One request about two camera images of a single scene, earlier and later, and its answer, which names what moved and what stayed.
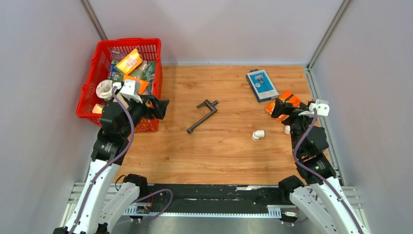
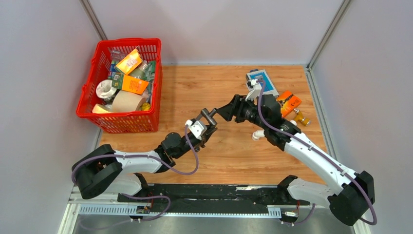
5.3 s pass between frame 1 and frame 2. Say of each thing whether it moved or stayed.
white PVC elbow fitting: stayed
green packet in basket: stayed
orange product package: stayed
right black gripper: moved
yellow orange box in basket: stayed
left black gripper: moved
